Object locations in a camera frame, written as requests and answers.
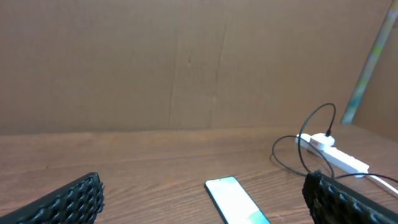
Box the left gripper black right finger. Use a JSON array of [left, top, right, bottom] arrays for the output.
[[302, 170, 397, 224]]

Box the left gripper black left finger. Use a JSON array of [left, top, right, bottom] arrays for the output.
[[1, 172, 104, 224]]

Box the Samsung Galaxy smartphone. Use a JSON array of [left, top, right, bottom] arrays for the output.
[[205, 176, 271, 224]]

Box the white charger plug adapter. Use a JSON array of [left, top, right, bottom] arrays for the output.
[[310, 133, 335, 151]]

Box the white power strip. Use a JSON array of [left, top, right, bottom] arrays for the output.
[[295, 133, 369, 178]]

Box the brown cardboard backdrop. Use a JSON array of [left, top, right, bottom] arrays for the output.
[[1, 0, 390, 134]]

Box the white power strip cord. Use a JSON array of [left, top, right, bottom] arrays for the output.
[[366, 174, 398, 197]]

